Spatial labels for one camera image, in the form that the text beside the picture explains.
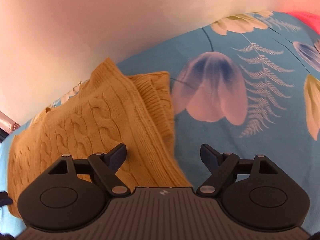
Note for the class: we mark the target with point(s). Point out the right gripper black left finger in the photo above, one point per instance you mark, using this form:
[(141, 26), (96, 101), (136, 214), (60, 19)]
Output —
[(105, 166)]

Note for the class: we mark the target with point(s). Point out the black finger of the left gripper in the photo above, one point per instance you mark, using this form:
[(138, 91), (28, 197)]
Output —
[(5, 199)]

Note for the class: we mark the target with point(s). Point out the blue floral bed sheet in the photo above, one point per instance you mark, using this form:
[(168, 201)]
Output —
[(247, 84)]

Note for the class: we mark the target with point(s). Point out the red cloth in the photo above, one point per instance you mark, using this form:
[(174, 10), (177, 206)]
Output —
[(310, 19)]

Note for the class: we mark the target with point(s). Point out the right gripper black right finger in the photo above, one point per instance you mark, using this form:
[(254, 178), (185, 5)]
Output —
[(222, 168)]

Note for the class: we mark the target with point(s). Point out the pink satin curtain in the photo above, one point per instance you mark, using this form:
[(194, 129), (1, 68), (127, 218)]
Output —
[(7, 124)]

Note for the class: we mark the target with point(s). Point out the mustard cable-knit sweater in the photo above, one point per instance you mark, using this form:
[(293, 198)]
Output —
[(109, 109)]

